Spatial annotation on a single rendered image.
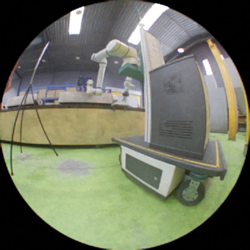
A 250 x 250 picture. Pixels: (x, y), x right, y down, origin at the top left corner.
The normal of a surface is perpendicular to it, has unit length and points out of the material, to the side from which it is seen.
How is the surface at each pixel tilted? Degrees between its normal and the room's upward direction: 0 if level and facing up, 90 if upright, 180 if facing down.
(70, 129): 90
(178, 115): 90
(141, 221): 0
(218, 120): 90
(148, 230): 0
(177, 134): 90
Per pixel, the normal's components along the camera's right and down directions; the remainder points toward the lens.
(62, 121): 0.39, 0.04
